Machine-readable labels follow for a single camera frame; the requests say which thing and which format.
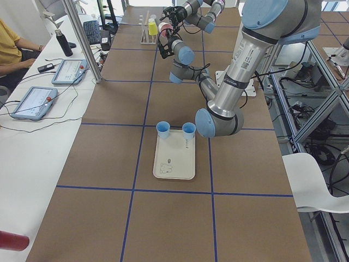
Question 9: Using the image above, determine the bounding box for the white chair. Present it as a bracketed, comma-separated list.
[282, 153, 348, 213]

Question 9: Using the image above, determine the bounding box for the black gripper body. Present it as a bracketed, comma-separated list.
[158, 28, 182, 59]
[160, 6, 188, 26]

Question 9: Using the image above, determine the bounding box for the aluminium frame post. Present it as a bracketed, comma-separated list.
[62, 0, 102, 84]

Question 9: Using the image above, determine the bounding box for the teach pendant tablet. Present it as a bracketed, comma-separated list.
[51, 59, 88, 85]
[10, 86, 58, 121]

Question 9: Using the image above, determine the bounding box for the far teach pendant tablet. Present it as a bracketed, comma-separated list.
[51, 59, 88, 85]

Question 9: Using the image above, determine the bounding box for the black keyboard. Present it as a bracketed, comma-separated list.
[83, 20, 100, 45]

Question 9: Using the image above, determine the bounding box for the pink plastic cup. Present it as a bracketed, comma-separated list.
[158, 22, 173, 38]

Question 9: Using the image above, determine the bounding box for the wooden rack dowel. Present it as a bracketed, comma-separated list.
[143, 10, 149, 29]

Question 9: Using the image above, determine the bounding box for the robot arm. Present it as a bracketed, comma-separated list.
[160, 0, 225, 33]
[157, 0, 321, 138]

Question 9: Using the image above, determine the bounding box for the red cylinder bottle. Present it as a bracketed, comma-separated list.
[0, 231, 29, 251]

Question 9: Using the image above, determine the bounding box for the black water bottle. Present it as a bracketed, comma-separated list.
[55, 29, 73, 57]

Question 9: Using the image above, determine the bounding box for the cream plastic tray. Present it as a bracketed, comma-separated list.
[153, 129, 196, 180]

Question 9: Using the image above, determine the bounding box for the near teach pendant tablet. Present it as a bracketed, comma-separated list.
[10, 86, 58, 121]

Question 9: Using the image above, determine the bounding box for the blue plastic cup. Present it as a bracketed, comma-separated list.
[156, 121, 170, 139]
[182, 122, 196, 140]

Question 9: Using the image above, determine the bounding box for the yellow plastic cup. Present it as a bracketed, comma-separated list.
[148, 21, 158, 36]

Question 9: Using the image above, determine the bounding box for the person in yellow shirt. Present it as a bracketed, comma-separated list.
[0, 20, 45, 92]

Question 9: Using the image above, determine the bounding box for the white wire cup rack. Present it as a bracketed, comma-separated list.
[139, 12, 158, 45]

